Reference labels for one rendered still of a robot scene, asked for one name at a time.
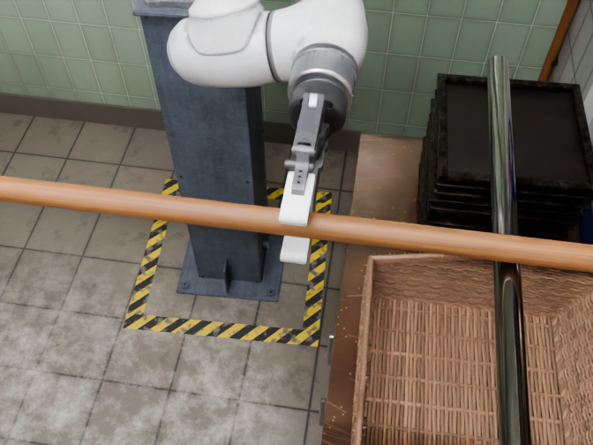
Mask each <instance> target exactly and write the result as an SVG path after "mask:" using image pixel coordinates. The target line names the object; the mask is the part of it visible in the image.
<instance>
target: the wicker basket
mask: <svg viewBox="0 0 593 445"><path fill-rule="evenodd" d="M365 265H366V266H367V268H366V273H365V276H364V277H365V279H364V288H363V296H362V300H361V301H362V303H361V315H360V326H359V333H358V334H359V337H358V349H357V371H356V384H355V392H354V404H353V417H352V427H351V428H352V429H351V439H350V445H369V444H370V445H373V443H374V445H378V437H379V445H386V443H387V445H390V438H391V445H394V433H395V445H402V440H403V445H419V435H420V445H436V444H437V445H448V437H449V445H461V443H462V445H465V440H466V445H473V441H474V445H490V443H491V445H499V439H498V431H499V427H498V398H497V370H496V343H495V314H494V287H493V260H481V259H474V258H466V257H459V256H452V255H444V254H436V253H421V252H419V253H409V254H406V253H405V252H404V254H395V253H394V254H391V253H389V254H386V255H380V254H379V255H376V253H374V255H369V257H368V262H367V264H365ZM521 270H522V298H523V312H524V316H525V321H524V327H525V326H526V328H525V342H526V356H527V371H528V385H529V413H530V428H531V439H532V445H548V441H549V445H556V438H557V445H593V338H592V336H593V326H592V325H593V273H590V272H583V271H576V270H569V269H561V268H548V267H539V266H532V265H525V264H521ZM374 300H375V301H374ZM378 301H379V305H378ZM403 302H404V304H403ZM374 303H375V305H374ZM385 303H386V306H385ZM400 303H401V306H400ZM407 303H408V308H407ZM381 304H382V305H381ZM414 304H415V309H414ZM410 305H411V309H410ZM429 306H430V311H429ZM436 306H437V312H436ZM443 307H444V312H443ZM458 308H459V314H458ZM590 308H591V309H590ZM378 309H379V310H378ZM421 309H422V310H421ZM465 309H466V315H465ZM588 309H589V311H588ZM385 310H386V313H385ZM388 311H389V315H388ZM392 311H393V319H392ZM480 312H481V316H480ZM487 312H488V317H487ZM373 313H374V315H373ZM395 314H396V325H395ZM399 314H400V325H399ZM414 314H415V320H414ZM421 314H422V324H421ZM377 315H378V322H377ZM417 315H418V331H417ZM436 316H437V326H436ZM373 317H374V321H373ZM380 317H381V327H380ZM443 317H444V319H443ZM586 317H587V319H586ZM458 318H459V324H458ZM539 318H540V322H539ZM546 318H547V319H546ZM439 319H440V333H439ZM532 319H533V322H532ZM402 320H403V329H402ZM473 320H474V327H473ZM480 321H481V322H480ZM547 321H548V324H547ZM384 322H385V327H384ZM570 322H571V324H570ZM387 323H388V327H387ZM577 323H578V325H577ZM424 324H425V332H424ZM454 324H455V335H454ZM488 324H489V328H488ZM421 325H422V332H421ZM432 326H433V333H432ZM469 327H470V337H469ZM409 328H410V330H409ZM540 328H541V329H540ZM406 329H407V330H406ZM533 329H534V332H533ZM586 329H587V330H586ZM484 330H485V339H484ZM548 330H549V333H548ZM372 331H373V334H372ZM376 331H377V338H376ZM379 332H380V341H379ZM387 332H388V334H387ZM447 332H448V334H447ZM391 333H392V338H391ZM394 333H395V342H394ZM529 333H530V336H529ZM588 333H589V334H588ZM462 334H463V336H462ZM406 335H407V336H406ZM409 335H410V345H409ZM477 335H478V338H477ZM492 336H493V340H492ZM383 337H384V348H383ZM424 337H425V350H424ZM537 337H538V341H537ZM398 339H399V351H398ZM439 339H440V344H439ZM447 339H448V342H447ZM552 339H553V340H552ZM454 340H455V341H454ZM530 340H531V344H530ZM545 340H546V346H545ZM462 341H463V348H462ZM413 342H414V353H413ZM436 342H437V356H436ZM451 342H452V357H451ZM477 343H478V347H477ZM375 344H376V349H375ZM538 344H539V345H538ZM421 345H422V350H421ZM553 345H554V347H553ZM390 346H391V350H390ZM485 346H486V351H485ZM577 346H578V348H577ZM428 347H429V355H428ZM474 348H475V360H474ZM459 350H460V358H459ZM405 351H406V352H405ZM531 351H532V354H531ZM546 351H547V352H546ZM554 352H555V355H554ZM482 353H483V361H482ZM382 354H383V363H382ZM371 355H372V362H371ZM390 355H391V358H390ZM528 356H529V358H528ZM562 356H563V357H562ZM405 357H406V366H405ZM467 357H468V359H467ZM490 357H491V362H490ZM570 357H571V358H570ZM413 358H414V362H413ZM536 358H537V362H536ZM374 359H375V366H374ZM428 359H429V373H428ZM577 359H578V360H577ZM436 360H437V370H436ZM386 361H387V371H386ZM397 361H398V371H397ZM451 362H452V363H451ZM459 363H460V368H459ZM579 363H580V364H579ZM378 364H379V373H378ZM447 364H448V381H447ZM467 364H468V371H467ZM475 366H476V374H475ZM490 367H491V368H490ZM544 367H545V369H544ZM389 369H390V374H389ZM552 369H553V370H552ZM370 370H371V372H370ZM401 370H402V376H401ZM439 370H440V380H439ZM455 370H456V382H455ZM577 371H578V372H577ZM381 372H382V373H381ZM393 373H394V375H393ZM494 373H495V375H494ZM463 374H464V383H463ZM529 374H530V377H529ZM428 376H429V379H428ZM537 376H538V378H537ZM589 376H590V377H589ZM373 377H374V381H373ZM471 377H472V384H471ZM545 377H546V379H545ZM381 378H382V379H381ZM377 379H378V388H377ZM385 379H386V387H385ZM479 379H480V385H479ZM393 380H394V386H393ZM591 380H592V381H591ZM369 381H370V383H369ZM401 381H402V384H401ZM487 381H488V386H487ZM534 381H535V385H534ZM420 382H421V403H420ZM495 382H496V387H495ZM542 382H543V385H542ZM577 382H578V384H577ZM412 383H413V402H412ZM550 383H551V386H550ZM404 384H405V401H404ZM558 384H559V385H558ZM396 385H397V400H396ZM439 385H440V386H439ZM369 386H370V389H369ZM388 386H389V399H388ZM428 386H429V404H428ZM447 386H448V389H447ZM372 387H373V397H372ZM380 387H381V398H380ZM455 387H456V390H455ZM579 387H580V388H579ZM463 388H464V391H463ZM535 388H536V392H535ZM543 388H544V393H543ZM471 389H472V392H471ZM479 389H480V393H479ZM551 389H552V393H551ZM487 390H488V393H487ZM436 391H437V405H436ZM495 391H496V394H495ZM444 393H445V406H444ZM452 394H453V407H452ZM460 395H461V408H460ZM468 396H469V408H468ZM476 396H477V408H476ZM384 397H385V399H384ZM392 398H393V400H392ZM536 398H537V401H536ZM579 399H580V401H579ZM400 400H401V401H400ZM559 400H560V401H559ZM368 402H369V403H368ZM379 403H380V413H379ZM387 404H388V415H387ZM540 404H541V406H540ZM532 405H533V409H532ZM583 405H584V406H583ZM395 406H396V418H395ZM400 406H401V407H400ZM408 407H409V412H408ZM492 407H493V411H492ZM416 408H417V429H416ZM367 409H368V418H367ZM428 409H429V411H428ZM484 409H485V410H484ZM403 410H404V422H403ZM436 410H437V418H436ZM557 410H558V415H557ZM375 411H376V421H375ZM444 411H445V423H444ZM549 411H550V417H549ZM383 412H384V425H383ZM452 412H453V417H452ZM533 412H534V417H533ZM541 412H542V418H541ZM460 413H461V414H460ZM391 416H392V425H391ZM484 416H485V421H484ZM558 416H559V419H558ZM587 416H588V417H587ZM464 417H465V433H464ZM492 417H493V419H492ZM371 418H372V422H371ZM399 420H400V426H399ZM456 420H457V433H456ZM366 421H367V423H366ZM411 423H412V428H411ZM534 423H535V427H534ZM542 423H543V425H542ZM585 423H586V424H585ZM448 424H449V432H448ZM489 424H490V432H489ZM571 424H572V425H571ZM407 425H408V427H407ZM481 426H482V437H481ZM366 427H367V432H366ZM374 428H375V435H374ZM382 429H383V441H382ZM473 429H474V436H473ZM538 429H539V430H538ZM551 429H552V430H551ZM587 429H588V430H587ZM391 430H392V431H391ZM399 431H400V437H399ZM370 432H371V441H370ZM407 433H408V444H407ZM547 434H548V439H547ZM365 436H366V444H365ZM490 436H491V438H490ZM539 436H540V443H539ZM564 436H565V437H564ZM564 438H565V440H564ZM456 439H457V442H456ZM587 442H588V443H587Z"/></svg>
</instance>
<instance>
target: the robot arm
mask: <svg viewBox="0 0 593 445"><path fill-rule="evenodd" d="M145 4H146V7H148V8H159V7H175V8H188V9H189V16H190V17H189V18H187V19H182V20H181V21H180V22H179V23H178V24H177V25H176V26H175V27H174V28H173V30H172V31H171V33H170V35H169V40H168V44H167V51H168V57H169V61H170V63H171V66H172V67H173V69H174V71H175V72H176V73H177V74H178V75H180V77H181V78H182V79H184V80H186V81H188V82H190V83H192V84H194V85H198V86H202V87H213V88H247V87H261V86H264V85H267V84H271V83H277V82H288V83H289V84H288V97H289V100H290V102H289V109H288V119H289V122H290V124H291V125H292V127H293V128H294V129H295V130H296V136H295V139H294V143H293V147H292V148H291V152H292V154H293V159H292V160H288V159H285V164H284V169H285V170H294V171H290V172H289V174H288V178H287V182H286V186H285V191H284V195H283V200H282V204H281V212H280V216H279V223H280V224H287V225H295V226H303V227H305V226H306V225H307V220H308V214H309V212H314V208H315V202H316V197H317V190H318V185H319V176H320V172H321V171H322V170H323V164H324V158H325V152H326V151H327V147H328V138H329V137H332V136H334V135H335V134H336V133H338V132H339V131H340V130H341V129H342V127H343V126H344V124H345V120H346V114H347V111H348V110H349V109H350V108H351V106H352V104H351V103H352V97H354V95H353V94H354V93H355V90H356V84H357V78H358V73H359V71H360V70H361V68H362V66H363V64H364V59H365V55H366V50H367V43H368V26H367V21H366V17H365V11H364V3H363V0H303V1H301V2H299V3H297V4H294V5H291V6H289V7H287V8H283V9H280V10H274V11H267V10H266V8H265V7H264V6H263V5H262V4H261V2H260V1H259V0H145ZM318 159H319V161H318V162H316V161H317V160H318ZM309 243H310V239H309V238H298V237H291V236H284V239H283V244H282V249H281V257H280V261H284V262H290V263H297V264H306V259H307V253H308V248H309Z"/></svg>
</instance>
